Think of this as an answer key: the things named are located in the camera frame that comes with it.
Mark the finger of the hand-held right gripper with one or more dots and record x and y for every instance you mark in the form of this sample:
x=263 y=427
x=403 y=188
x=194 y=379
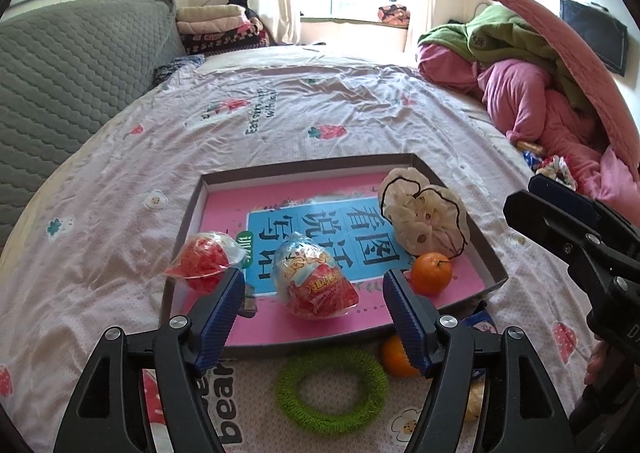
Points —
x=550 y=228
x=565 y=195

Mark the black wall television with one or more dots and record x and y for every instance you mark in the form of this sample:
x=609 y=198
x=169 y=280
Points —
x=595 y=33

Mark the red white egg snack pack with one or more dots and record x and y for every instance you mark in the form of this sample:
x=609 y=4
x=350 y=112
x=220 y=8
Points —
x=200 y=258

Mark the pink and blue book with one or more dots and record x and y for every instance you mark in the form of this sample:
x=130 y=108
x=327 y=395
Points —
x=225 y=203

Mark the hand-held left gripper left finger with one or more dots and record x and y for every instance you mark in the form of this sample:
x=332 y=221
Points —
x=220 y=323

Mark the small blue snack packet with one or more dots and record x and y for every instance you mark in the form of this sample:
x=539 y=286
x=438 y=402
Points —
x=533 y=160

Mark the stack of folded blankets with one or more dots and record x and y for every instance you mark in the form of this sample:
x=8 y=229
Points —
x=215 y=23

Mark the pink quilted blanket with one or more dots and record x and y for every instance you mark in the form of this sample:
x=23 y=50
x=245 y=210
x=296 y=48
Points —
x=565 y=43

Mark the grey quilted headboard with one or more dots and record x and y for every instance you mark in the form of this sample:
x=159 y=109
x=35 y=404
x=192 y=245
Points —
x=65 y=83

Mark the snack packets near blankets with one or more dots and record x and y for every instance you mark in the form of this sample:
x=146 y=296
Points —
x=557 y=169

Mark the orange mandarin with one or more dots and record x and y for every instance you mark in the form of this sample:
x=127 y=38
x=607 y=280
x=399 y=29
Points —
x=431 y=275
x=395 y=358

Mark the patterned bag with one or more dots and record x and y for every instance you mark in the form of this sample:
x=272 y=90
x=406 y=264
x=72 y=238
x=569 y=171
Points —
x=393 y=14

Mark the yellow wafer pack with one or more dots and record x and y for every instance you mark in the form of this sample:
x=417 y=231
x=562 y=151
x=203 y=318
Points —
x=530 y=147

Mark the green fleece garment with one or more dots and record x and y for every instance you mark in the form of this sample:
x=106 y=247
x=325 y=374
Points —
x=500 y=38

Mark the dark patterned cloth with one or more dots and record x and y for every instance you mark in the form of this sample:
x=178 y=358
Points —
x=175 y=69

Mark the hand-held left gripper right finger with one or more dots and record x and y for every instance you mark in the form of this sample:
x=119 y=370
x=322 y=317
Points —
x=407 y=328

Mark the magenta fleece blanket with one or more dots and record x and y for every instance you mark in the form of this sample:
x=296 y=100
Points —
x=520 y=88

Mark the cream scrunchie with black trim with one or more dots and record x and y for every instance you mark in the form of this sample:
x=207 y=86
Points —
x=425 y=218

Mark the black clothing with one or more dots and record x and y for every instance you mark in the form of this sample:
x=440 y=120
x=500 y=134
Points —
x=239 y=3

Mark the grey shallow cardboard box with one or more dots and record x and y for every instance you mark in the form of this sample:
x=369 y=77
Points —
x=300 y=345

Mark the person's right hand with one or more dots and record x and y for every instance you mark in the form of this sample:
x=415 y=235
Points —
x=596 y=363

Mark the blue red egg snack pack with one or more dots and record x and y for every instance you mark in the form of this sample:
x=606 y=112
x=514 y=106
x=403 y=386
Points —
x=312 y=283

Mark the blue cookie packet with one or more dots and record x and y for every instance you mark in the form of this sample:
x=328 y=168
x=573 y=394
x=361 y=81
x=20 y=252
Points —
x=480 y=322

